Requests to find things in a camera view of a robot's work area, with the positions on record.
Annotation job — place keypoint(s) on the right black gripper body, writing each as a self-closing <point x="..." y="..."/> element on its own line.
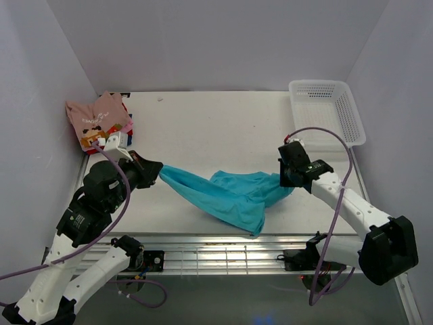
<point x="285" y="178"/>

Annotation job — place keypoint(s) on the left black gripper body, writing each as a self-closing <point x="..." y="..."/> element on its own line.
<point x="134" y="175"/>

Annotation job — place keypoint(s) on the teal t-shirt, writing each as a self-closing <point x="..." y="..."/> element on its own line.
<point x="239" y="200"/>

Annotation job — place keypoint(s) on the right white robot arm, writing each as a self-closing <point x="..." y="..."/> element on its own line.
<point x="386" y="245"/>

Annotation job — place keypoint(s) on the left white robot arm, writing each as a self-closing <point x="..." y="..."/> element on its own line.
<point x="56" y="296"/>

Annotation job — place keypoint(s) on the blue folded t-shirt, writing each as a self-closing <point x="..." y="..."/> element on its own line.
<point x="128" y="129"/>

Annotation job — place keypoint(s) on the pink folded t-shirt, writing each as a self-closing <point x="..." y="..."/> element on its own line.
<point x="118" y="127"/>

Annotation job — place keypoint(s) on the beige folded t-shirt with print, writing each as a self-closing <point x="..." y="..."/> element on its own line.
<point x="94" y="120"/>

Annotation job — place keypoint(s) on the white plastic basket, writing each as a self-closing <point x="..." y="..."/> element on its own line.
<point x="327" y="104"/>

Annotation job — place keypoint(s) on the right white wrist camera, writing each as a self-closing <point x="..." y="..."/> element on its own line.
<point x="289" y="139"/>

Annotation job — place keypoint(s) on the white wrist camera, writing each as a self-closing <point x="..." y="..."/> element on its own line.
<point x="289" y="139"/>
<point x="115" y="146"/>

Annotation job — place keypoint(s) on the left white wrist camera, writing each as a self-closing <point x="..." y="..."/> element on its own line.
<point x="115" y="146"/>

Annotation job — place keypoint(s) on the aluminium rail frame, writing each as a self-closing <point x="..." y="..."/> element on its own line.
<point x="196" y="243"/>

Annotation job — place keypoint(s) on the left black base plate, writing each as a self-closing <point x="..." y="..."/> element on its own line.
<point x="147" y="261"/>

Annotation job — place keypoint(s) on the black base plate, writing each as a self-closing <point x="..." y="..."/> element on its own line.
<point x="299" y="260"/>
<point x="147" y="261"/>

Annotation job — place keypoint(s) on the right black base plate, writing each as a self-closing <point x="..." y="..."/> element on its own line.
<point x="299" y="260"/>

